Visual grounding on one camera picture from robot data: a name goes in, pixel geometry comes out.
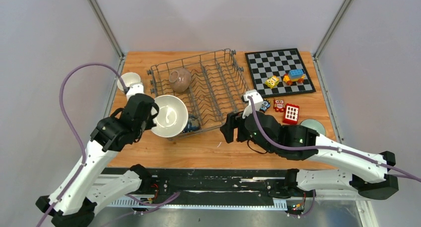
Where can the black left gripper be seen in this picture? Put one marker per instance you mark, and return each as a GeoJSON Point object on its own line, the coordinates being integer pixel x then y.
{"type": "Point", "coordinates": [151, 122]}

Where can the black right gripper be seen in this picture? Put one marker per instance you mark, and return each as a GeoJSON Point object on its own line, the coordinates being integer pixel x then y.
{"type": "Point", "coordinates": [233, 121]}

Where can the teal bowl with orange flower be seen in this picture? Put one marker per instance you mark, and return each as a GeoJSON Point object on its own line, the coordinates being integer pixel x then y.
{"type": "Point", "coordinates": [171, 118]}

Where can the beige bowl with flower sprig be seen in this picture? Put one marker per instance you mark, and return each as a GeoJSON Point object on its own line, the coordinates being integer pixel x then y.
{"type": "Point", "coordinates": [129, 79]}

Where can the mint green leaf bowl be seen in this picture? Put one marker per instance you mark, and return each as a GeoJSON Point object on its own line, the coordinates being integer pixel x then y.
{"type": "Point", "coordinates": [315, 125]}

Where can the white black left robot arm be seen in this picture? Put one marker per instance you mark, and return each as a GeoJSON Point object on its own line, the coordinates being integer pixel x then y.
{"type": "Point", "coordinates": [75, 203]}

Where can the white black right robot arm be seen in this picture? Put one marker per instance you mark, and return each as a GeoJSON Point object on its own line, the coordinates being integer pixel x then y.
{"type": "Point", "coordinates": [357, 171]}

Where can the dark blue floral bowl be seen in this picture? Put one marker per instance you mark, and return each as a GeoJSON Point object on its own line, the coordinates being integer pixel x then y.
{"type": "Point", "coordinates": [192, 125]}

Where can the black blue owl block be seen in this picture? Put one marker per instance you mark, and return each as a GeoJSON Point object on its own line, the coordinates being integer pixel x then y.
{"type": "Point", "coordinates": [265, 106]}

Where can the red owl toy block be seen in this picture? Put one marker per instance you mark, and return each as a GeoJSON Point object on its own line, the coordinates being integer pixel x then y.
{"type": "Point", "coordinates": [279, 105]}

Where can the red toy house block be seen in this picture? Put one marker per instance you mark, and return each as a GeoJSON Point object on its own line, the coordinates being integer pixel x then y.
{"type": "Point", "coordinates": [291, 114]}

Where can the yellow owl toy block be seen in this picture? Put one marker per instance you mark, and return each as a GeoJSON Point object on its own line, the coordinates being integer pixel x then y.
{"type": "Point", "coordinates": [272, 82]}

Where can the black white chessboard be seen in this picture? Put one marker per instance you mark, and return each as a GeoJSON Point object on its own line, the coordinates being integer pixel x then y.
{"type": "Point", "coordinates": [263, 65]}

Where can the toy brick car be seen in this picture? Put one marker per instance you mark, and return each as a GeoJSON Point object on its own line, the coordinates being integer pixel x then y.
{"type": "Point", "coordinates": [292, 76]}

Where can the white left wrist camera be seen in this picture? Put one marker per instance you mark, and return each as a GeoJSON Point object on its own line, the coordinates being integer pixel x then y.
{"type": "Point", "coordinates": [136, 88]}

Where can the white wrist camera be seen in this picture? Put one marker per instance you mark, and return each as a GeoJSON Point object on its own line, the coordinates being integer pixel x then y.
{"type": "Point", "coordinates": [253, 100]}
{"type": "Point", "coordinates": [136, 88]}

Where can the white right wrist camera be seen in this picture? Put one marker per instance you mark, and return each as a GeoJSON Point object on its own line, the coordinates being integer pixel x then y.
{"type": "Point", "coordinates": [253, 100]}

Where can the grey wire dish rack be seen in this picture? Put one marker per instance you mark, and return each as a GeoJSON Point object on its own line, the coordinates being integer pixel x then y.
{"type": "Point", "coordinates": [216, 89]}

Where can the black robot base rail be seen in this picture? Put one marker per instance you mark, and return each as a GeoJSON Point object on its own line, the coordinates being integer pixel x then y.
{"type": "Point", "coordinates": [220, 189]}

